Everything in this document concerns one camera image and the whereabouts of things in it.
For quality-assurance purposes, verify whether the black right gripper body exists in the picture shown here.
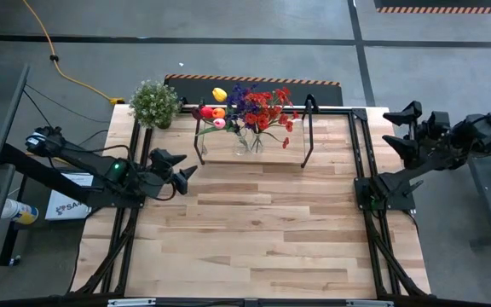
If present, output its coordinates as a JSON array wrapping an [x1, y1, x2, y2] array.
[[411, 110, 468, 171]]

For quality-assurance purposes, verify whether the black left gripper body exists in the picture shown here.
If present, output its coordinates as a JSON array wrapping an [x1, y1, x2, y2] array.
[[132, 159, 176, 201]]

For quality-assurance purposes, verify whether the dark purple tulip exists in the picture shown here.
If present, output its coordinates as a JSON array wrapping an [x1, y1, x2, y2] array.
[[191, 106, 240, 137]]

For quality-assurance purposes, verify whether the red tulip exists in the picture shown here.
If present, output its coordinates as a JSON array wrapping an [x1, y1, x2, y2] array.
[[200, 106, 240, 137]]

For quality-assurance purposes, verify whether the pink tulip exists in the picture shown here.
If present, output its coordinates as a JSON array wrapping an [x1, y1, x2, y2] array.
[[194, 118, 242, 138]]

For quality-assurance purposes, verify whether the clear glass vase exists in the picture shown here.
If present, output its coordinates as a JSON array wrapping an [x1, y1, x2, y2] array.
[[233, 130, 251, 157], [248, 131, 266, 155]]

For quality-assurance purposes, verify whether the orange tulip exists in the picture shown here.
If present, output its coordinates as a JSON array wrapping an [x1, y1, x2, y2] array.
[[211, 107, 242, 137]]

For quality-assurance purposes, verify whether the yellow tulip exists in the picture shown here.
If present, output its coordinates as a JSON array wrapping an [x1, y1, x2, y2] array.
[[211, 87, 242, 137]]

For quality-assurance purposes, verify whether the purple flower bunch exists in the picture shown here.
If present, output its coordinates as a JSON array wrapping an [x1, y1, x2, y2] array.
[[226, 82, 260, 133]]

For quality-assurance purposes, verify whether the red flower bunch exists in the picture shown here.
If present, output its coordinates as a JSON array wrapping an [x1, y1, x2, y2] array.
[[243, 86, 301, 150]]

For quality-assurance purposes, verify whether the green potted plant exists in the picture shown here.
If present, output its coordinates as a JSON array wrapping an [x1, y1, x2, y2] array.
[[128, 79, 183, 130]]

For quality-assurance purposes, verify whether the black floor mat striped edge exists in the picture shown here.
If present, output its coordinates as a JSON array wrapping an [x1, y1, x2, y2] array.
[[373, 0, 491, 14], [163, 73, 344, 107]]

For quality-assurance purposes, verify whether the white printed box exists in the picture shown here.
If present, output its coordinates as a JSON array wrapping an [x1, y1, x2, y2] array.
[[43, 172, 95, 222]]

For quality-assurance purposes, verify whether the black desk leg beam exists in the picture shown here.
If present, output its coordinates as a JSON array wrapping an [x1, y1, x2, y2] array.
[[0, 142, 97, 206]]

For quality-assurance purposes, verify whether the white and yellow spray can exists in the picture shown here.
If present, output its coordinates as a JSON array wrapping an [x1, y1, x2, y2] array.
[[0, 198, 40, 226]]

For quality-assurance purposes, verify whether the dark grey desk top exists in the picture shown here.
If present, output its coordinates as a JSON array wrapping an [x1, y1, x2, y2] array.
[[0, 63, 30, 167]]

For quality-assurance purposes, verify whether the black aluminium rig frame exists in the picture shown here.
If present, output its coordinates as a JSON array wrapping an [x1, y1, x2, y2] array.
[[68, 104, 432, 299]]

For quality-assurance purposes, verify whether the wooden shelf with black frame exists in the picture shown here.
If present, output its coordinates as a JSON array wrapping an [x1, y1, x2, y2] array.
[[193, 93, 318, 169]]

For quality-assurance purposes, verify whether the thin black floor cable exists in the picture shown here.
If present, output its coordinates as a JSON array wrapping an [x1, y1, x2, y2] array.
[[24, 83, 111, 125], [22, 90, 110, 148]]

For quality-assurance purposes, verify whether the silver metal bracket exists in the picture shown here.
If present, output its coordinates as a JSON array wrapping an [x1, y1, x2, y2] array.
[[107, 298, 157, 307], [346, 300, 395, 307]]

